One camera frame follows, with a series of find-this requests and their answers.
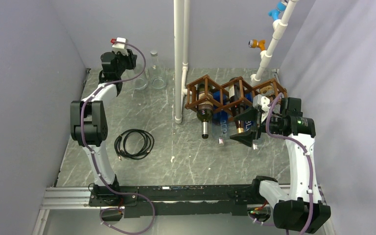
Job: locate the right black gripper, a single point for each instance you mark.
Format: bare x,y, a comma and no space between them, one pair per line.
246,138

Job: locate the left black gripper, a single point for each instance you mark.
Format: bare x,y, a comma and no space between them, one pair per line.
131,58

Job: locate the clear bottle with cork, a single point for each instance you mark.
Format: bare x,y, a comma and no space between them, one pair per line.
141,82

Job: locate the clear bottle dark label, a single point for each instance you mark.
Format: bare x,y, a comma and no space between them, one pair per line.
156,72

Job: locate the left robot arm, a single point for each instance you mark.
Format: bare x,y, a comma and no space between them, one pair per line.
89,127

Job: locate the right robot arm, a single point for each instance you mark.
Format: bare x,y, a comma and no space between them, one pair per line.
302,209

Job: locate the clear blue-label bottle right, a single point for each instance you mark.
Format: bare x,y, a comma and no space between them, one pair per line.
252,126

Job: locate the clear blue-label bottle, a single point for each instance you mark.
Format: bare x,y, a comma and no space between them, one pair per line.
220,127
252,126

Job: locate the clear blue-label bottle left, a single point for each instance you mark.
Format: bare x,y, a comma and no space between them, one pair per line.
220,127

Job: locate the brown wooden wine rack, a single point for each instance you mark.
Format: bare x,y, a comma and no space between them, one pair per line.
220,93

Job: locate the small dark bottle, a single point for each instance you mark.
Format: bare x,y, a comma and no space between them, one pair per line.
270,96

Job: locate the brown bottle gold foil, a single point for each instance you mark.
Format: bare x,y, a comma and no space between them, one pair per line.
234,95

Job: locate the dark green wine bottle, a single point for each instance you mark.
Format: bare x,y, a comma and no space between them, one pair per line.
204,110

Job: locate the white vertical pvc pipe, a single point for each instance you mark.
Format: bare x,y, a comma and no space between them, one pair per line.
181,17

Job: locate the orange pipe valve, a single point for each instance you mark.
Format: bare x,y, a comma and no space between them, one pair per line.
253,43

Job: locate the white angled pvc pipe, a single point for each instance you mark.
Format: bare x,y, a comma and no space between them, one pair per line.
279,27

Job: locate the blue pipe valve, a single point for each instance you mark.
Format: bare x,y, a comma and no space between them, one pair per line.
280,7

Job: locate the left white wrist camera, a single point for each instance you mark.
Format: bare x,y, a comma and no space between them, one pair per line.
119,45

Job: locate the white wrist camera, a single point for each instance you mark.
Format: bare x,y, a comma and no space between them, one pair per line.
119,45
261,102

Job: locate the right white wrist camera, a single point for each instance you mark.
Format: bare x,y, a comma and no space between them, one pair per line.
261,102

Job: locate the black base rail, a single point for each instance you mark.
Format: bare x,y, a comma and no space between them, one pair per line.
138,201

